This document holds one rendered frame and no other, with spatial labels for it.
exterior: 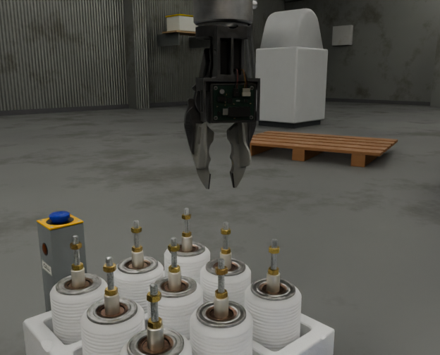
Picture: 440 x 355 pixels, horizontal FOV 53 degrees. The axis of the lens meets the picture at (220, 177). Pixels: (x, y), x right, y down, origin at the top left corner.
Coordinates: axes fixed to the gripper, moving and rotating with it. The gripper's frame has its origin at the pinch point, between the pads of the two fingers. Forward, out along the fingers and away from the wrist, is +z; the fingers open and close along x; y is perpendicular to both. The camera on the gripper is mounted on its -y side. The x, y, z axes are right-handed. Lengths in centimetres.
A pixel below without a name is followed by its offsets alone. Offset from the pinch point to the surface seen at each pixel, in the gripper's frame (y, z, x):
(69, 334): -9.2, 27.7, -23.5
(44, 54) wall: -725, -49, -147
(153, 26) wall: -849, -110, 39
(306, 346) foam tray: 1.0, 28.2, 14.0
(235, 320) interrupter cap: 3.0, 20.9, 1.8
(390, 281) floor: -49, 46, 63
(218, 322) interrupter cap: 3.3, 20.9, -0.9
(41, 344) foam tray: -8.5, 28.6, -27.9
